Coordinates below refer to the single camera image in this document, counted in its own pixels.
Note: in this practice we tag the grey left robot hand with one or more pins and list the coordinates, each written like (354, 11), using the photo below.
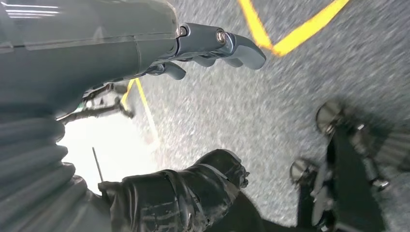
(80, 48)

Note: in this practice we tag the black wheeled frame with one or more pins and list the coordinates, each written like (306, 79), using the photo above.
(346, 179)

